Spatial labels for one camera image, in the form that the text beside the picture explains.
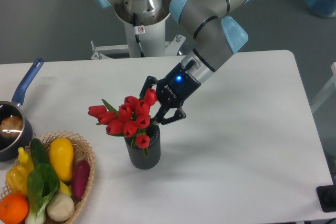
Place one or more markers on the orange fruit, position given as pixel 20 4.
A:
pixel 14 208

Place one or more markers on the purple eggplant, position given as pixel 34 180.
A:
pixel 80 178

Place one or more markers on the yellow squash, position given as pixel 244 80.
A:
pixel 61 156

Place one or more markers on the brown bread roll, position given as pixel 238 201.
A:
pixel 11 127

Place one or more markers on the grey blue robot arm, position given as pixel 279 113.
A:
pixel 217 37

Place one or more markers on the green bok choy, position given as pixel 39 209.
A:
pixel 42 184

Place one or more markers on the beige garlic bulb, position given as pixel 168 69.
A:
pixel 61 207

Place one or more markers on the black device at edge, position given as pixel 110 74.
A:
pixel 326 195

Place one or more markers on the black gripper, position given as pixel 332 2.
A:
pixel 171 92

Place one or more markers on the blue handled saucepan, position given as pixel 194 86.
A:
pixel 9 146

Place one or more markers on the dark grey ribbed vase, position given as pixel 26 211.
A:
pixel 146 158

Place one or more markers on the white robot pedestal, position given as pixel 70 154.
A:
pixel 145 29

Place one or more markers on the dark green cucumber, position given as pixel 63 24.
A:
pixel 38 152

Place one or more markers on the yellow bell pepper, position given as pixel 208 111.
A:
pixel 17 178

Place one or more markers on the woven wicker basket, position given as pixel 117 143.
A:
pixel 82 150

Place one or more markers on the red tulip bouquet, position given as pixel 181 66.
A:
pixel 131 119

